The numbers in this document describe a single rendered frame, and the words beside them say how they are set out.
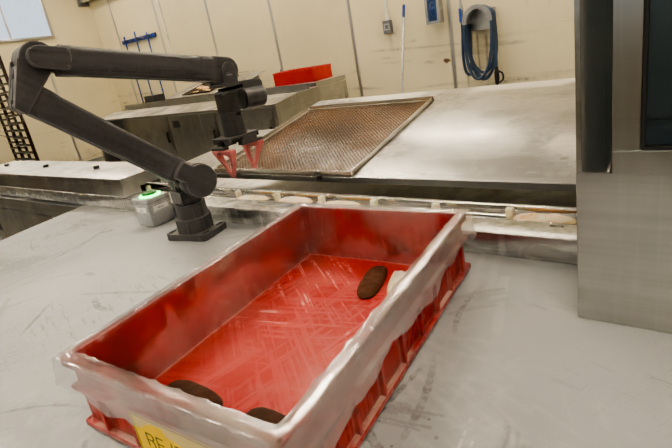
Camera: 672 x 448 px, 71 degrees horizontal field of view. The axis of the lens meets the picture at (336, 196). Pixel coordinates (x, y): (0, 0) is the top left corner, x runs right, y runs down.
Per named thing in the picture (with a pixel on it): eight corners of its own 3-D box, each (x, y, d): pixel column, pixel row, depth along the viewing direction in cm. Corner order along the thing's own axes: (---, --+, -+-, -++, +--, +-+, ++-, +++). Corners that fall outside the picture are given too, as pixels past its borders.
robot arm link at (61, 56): (17, 76, 89) (29, 72, 82) (13, 45, 88) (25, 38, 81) (220, 84, 118) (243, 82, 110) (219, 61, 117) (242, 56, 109)
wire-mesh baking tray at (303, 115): (215, 172, 142) (213, 168, 142) (310, 110, 176) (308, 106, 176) (352, 176, 113) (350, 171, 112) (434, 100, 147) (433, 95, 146)
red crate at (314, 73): (274, 86, 485) (271, 74, 481) (294, 81, 513) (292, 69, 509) (314, 81, 457) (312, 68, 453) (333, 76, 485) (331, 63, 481)
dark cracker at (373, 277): (370, 267, 80) (369, 261, 80) (391, 267, 79) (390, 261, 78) (352, 299, 71) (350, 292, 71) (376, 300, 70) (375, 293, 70)
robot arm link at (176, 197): (174, 209, 112) (184, 212, 108) (162, 168, 108) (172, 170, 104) (208, 196, 117) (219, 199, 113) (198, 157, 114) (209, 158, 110)
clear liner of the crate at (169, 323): (72, 429, 54) (42, 358, 51) (308, 246, 93) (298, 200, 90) (308, 555, 36) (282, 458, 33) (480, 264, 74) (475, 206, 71)
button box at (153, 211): (141, 237, 128) (128, 199, 125) (165, 225, 134) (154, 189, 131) (158, 240, 123) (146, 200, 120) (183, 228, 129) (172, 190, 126)
